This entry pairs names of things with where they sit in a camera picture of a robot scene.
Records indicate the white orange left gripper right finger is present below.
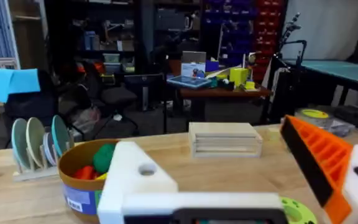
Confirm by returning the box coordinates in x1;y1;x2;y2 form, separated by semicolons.
280;114;358;224

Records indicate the bare white left gripper left finger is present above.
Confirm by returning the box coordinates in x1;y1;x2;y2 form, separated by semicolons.
96;141;178;224

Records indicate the brown tub with toys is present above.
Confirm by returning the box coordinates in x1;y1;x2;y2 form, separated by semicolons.
57;139;121;223

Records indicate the green disc with holes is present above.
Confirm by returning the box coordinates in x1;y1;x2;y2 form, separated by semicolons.
279;196;318;224

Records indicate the teal-topped table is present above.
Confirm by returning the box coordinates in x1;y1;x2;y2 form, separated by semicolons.
283;58;358;108

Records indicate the teal plate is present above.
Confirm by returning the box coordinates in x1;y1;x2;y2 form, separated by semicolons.
51;114;71;157

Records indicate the small lavender plate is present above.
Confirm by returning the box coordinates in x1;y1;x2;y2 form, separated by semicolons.
43;132;57;166

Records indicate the black office chair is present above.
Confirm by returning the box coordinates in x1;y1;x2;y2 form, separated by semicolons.
84;62;140;138

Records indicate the small wooden peg rack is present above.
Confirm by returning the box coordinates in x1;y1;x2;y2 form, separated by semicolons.
12;132;75;182

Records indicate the beige plate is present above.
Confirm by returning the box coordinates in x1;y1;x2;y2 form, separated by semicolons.
25;116;47;169

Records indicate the black jointed stand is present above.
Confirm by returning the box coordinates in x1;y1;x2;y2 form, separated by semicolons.
259;12;308;124

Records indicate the grey-green plate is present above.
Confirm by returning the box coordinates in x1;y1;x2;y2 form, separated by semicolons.
11;118;31;170

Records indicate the blue flat tray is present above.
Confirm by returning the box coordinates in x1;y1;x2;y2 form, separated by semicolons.
166;75;213;90

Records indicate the yellow-green box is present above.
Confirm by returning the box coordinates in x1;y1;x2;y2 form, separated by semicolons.
229;67;249;88

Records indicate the brown side table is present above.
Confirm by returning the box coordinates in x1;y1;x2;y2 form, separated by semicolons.
178;86;272;124

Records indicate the red bin rack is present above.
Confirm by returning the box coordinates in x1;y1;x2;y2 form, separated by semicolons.
253;0;284;82

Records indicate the dark shelf unit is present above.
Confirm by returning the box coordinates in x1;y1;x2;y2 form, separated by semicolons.
45;0;142;78

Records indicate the light blue cloth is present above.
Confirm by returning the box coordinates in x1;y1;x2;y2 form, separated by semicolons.
0;67;42;104

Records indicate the blue bin rack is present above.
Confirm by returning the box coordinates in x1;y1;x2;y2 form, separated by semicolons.
201;0;257;67

